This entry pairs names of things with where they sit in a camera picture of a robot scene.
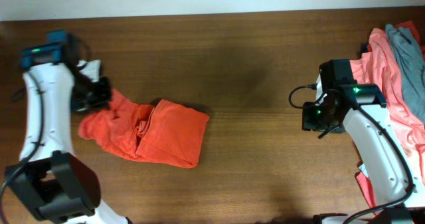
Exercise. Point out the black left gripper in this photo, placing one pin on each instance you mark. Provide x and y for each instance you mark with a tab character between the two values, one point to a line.
105	84

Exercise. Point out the red garment in pile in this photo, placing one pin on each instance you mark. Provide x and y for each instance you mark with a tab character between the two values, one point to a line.
414	33

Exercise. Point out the grey t-shirt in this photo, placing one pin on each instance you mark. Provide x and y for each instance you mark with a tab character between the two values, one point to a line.
410	60

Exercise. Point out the pink t-shirt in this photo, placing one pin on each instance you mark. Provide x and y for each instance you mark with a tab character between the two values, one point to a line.
379	66

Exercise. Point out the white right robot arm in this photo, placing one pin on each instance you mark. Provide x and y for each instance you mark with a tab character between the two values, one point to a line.
399	195

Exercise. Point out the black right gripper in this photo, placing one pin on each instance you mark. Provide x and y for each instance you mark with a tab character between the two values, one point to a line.
308	120

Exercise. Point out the orange printed t-shirt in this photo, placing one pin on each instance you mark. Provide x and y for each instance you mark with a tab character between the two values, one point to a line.
165	133

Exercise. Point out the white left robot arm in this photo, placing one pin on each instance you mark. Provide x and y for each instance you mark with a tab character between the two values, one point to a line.
49	180

